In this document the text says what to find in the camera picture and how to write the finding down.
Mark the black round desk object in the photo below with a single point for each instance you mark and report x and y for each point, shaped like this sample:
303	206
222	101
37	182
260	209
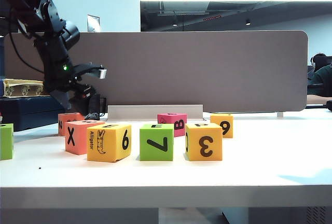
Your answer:
329	106

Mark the dark blue box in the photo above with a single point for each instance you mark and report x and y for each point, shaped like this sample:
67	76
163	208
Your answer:
26	115

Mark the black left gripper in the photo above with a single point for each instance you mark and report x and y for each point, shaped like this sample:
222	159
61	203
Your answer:
77	69

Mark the small red white object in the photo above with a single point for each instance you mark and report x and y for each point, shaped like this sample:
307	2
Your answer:
1	117

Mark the red LED sign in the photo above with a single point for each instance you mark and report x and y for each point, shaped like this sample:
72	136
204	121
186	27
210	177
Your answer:
212	18

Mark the orange block 2 Queen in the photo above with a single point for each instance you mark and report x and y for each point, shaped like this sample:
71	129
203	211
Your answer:
67	119

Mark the orange block X F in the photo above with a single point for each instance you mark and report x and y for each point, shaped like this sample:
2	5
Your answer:
75	141

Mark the yellow block 3 and T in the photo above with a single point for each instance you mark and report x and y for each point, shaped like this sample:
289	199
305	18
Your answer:
205	143

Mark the yellow block with 9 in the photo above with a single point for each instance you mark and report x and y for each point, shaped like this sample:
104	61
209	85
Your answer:
227	126

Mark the yellow block 6 Alligator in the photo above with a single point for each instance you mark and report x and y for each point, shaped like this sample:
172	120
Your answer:
111	143

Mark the brown desk partition panel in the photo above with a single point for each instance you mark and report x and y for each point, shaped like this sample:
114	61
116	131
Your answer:
181	73

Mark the gold patterned box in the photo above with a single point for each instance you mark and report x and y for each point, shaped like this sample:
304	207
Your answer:
23	87

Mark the pink block with B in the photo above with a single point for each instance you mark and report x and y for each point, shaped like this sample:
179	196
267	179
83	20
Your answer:
166	118

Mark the silver wall plate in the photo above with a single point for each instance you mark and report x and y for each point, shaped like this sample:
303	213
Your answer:
94	24

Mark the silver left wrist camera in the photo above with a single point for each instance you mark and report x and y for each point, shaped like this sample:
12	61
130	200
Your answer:
103	73

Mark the green foam block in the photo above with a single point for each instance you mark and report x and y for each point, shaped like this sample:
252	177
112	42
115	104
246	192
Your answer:
6	143

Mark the black mug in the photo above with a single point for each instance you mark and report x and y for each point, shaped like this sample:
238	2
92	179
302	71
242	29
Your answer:
105	104

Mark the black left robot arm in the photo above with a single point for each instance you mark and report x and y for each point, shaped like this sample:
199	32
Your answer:
52	47

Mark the white partition foot bracket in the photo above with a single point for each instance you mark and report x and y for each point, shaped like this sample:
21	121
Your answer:
280	115

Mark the person in dark green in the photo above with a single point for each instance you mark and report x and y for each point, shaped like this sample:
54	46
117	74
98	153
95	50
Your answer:
324	81

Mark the green block 7 Nest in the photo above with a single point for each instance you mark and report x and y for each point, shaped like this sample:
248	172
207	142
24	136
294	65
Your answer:
155	143

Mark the black office chair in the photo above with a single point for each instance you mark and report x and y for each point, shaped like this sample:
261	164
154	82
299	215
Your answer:
329	60

